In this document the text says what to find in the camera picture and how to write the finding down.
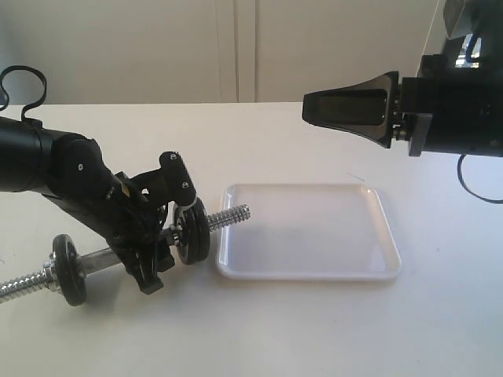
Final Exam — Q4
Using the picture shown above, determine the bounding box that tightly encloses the black weight plate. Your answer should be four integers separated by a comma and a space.
189, 198, 211, 262
173, 206, 197, 265
52, 234, 87, 306

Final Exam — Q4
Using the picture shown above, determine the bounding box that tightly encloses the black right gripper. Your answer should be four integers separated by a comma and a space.
302, 54, 502, 157

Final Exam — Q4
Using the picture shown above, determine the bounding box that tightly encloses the chrome threaded dumbbell bar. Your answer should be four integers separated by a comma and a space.
1, 204, 251, 303

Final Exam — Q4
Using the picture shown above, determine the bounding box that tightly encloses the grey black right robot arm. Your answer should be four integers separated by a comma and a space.
302, 1, 502, 157

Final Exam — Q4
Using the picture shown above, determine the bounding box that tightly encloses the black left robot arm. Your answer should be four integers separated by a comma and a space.
1, 117, 163, 295

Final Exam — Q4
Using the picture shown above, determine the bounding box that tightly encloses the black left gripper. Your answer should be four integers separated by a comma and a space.
106, 172, 175, 295

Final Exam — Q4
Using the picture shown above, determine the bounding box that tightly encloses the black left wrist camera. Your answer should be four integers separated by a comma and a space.
131, 151, 197, 209

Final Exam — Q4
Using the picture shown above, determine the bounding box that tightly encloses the white plastic tray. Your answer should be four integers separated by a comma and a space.
215, 184, 402, 282

